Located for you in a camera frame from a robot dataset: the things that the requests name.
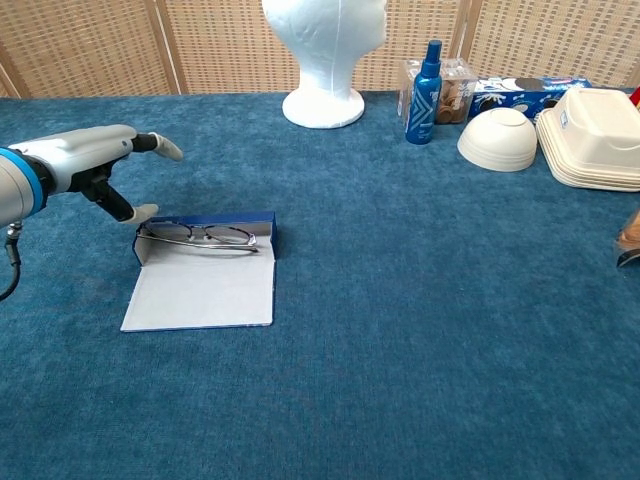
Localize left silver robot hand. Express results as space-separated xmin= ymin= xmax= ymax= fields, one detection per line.
xmin=8 ymin=123 xmax=184 ymax=224

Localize black-rimmed eyeglasses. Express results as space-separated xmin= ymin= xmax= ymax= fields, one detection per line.
xmin=137 ymin=221 xmax=260 ymax=254

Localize blue glasses case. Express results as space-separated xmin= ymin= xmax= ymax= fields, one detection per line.
xmin=119 ymin=210 xmax=278 ymax=333

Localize woven bamboo folding screen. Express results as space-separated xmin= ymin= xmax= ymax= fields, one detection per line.
xmin=0 ymin=0 xmax=640 ymax=99

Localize white foam mannequin head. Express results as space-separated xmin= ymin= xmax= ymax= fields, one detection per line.
xmin=261 ymin=0 xmax=389 ymax=130

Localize blue spray bottle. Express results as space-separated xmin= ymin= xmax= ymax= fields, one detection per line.
xmin=404 ymin=40 xmax=444 ymax=146

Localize blue table cloth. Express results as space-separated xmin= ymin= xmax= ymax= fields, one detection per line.
xmin=0 ymin=89 xmax=640 ymax=480

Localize clear plastic cookie box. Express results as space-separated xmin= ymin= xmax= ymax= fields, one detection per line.
xmin=398 ymin=58 xmax=479 ymax=126

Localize white upturned bowl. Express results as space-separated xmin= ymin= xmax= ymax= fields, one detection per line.
xmin=457 ymin=107 xmax=539 ymax=173

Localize blue Oreo cookie box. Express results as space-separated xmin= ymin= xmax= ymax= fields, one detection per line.
xmin=469 ymin=76 xmax=593 ymax=121

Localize beige lunch box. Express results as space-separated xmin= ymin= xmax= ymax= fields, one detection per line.
xmin=535 ymin=87 xmax=640 ymax=193

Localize bread in clear bag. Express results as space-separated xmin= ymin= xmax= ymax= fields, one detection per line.
xmin=613 ymin=209 xmax=640 ymax=269

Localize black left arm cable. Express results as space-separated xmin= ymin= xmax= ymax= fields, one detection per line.
xmin=0 ymin=222 xmax=24 ymax=302

